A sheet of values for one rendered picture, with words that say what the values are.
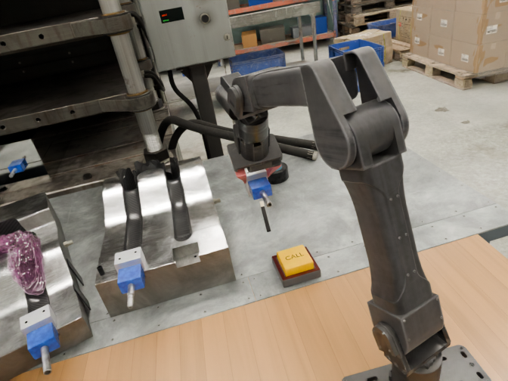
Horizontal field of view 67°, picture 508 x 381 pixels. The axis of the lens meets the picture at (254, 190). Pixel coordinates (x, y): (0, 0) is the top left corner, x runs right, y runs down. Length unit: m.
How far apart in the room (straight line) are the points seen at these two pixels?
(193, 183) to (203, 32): 0.68
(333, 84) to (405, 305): 0.28
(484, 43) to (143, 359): 4.02
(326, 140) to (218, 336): 0.43
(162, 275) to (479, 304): 0.58
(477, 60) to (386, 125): 3.88
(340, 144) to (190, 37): 1.11
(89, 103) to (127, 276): 0.85
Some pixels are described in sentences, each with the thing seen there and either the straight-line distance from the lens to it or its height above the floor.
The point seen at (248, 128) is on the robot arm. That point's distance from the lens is 0.69.
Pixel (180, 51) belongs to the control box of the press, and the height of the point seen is 1.13.
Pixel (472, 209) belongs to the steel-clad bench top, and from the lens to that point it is 1.01.
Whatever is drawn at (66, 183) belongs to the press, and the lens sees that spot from 1.55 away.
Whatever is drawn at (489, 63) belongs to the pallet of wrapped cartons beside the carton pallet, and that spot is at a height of 0.22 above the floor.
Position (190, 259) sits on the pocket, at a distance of 0.81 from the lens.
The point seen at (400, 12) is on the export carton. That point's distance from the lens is 6.02.
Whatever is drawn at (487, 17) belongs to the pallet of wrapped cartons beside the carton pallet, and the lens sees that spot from 4.28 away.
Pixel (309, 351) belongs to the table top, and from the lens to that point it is 0.69.
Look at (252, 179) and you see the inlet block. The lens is 0.85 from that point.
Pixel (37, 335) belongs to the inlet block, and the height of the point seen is 0.87.
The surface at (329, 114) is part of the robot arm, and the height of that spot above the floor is 1.20.
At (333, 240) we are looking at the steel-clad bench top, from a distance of 0.89.
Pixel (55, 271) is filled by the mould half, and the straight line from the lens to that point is 0.92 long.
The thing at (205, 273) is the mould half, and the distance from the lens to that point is 0.79.
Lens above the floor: 1.36
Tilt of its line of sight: 30 degrees down
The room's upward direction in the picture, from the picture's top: 10 degrees counter-clockwise
